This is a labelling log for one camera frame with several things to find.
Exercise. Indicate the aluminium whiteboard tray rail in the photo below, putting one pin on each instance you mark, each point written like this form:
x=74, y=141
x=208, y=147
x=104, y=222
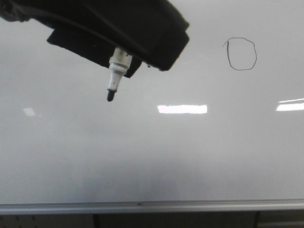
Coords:
x=151, y=207

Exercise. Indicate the white whiteboard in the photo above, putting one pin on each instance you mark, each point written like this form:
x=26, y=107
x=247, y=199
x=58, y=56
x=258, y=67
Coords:
x=221, y=124

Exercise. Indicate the white black-tipped marker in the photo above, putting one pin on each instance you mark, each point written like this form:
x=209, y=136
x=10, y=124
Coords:
x=119, y=64

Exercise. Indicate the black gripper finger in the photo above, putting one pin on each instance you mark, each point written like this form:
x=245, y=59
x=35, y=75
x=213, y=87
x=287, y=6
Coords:
x=91, y=47

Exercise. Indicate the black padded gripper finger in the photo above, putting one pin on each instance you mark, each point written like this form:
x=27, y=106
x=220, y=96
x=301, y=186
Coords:
x=152, y=31

